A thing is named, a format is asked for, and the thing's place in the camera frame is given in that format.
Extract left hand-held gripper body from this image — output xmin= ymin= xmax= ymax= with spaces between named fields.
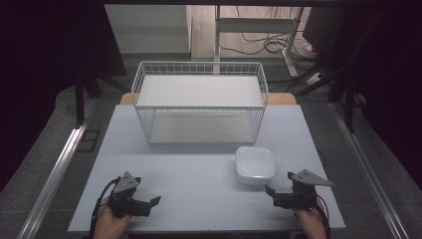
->
xmin=106 ymin=171 xmax=142 ymax=219

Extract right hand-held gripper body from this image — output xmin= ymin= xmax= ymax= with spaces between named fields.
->
xmin=287 ymin=168 xmax=334 ymax=211

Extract white square dish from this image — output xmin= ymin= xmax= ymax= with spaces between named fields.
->
xmin=235 ymin=145 xmax=277 ymax=185

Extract white wire basket rack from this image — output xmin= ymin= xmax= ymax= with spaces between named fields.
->
xmin=130 ymin=61 xmax=270 ymax=145

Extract person's right hand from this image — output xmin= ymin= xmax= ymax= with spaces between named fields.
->
xmin=292 ymin=198 xmax=328 ymax=239

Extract person's left hand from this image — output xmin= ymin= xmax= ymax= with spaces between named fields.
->
xmin=93 ymin=197 xmax=132 ymax=239

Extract wooden board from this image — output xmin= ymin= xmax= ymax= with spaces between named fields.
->
xmin=118 ymin=92 xmax=298 ymax=107

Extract black metal stand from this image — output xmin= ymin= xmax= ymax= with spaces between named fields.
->
xmin=73 ymin=64 xmax=131 ymax=129
xmin=285 ymin=9 xmax=386 ymax=134

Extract white power strip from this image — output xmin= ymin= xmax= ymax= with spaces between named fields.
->
xmin=304 ymin=71 xmax=323 ymax=87

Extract white cabinet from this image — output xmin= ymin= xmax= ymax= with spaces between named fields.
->
xmin=104 ymin=4 xmax=193 ymax=55

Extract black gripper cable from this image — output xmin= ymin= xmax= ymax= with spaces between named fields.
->
xmin=315 ymin=194 xmax=332 ymax=239
xmin=89 ymin=176 xmax=121 ymax=239

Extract aluminium rail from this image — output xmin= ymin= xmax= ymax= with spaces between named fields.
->
xmin=329 ymin=101 xmax=411 ymax=239
xmin=15 ymin=99 xmax=98 ymax=239

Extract black floor cables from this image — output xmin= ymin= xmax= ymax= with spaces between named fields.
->
xmin=218 ymin=6 xmax=324 ymax=73

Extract white metal desk frame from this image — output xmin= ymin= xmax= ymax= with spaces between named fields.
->
xmin=213 ymin=4 xmax=305 ymax=79

